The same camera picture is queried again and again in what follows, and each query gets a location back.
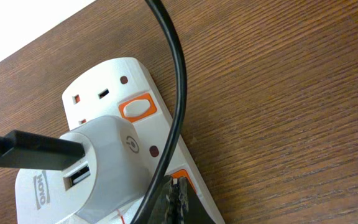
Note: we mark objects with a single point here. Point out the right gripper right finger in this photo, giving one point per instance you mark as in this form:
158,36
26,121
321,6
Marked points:
190,210

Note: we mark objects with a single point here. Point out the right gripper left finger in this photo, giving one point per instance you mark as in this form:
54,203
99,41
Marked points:
161,208

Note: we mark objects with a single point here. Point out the white USB charger plug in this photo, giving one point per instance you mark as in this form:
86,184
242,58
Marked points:
110,175

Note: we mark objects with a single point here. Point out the white power strip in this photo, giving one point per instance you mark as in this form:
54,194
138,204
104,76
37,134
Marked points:
115,111

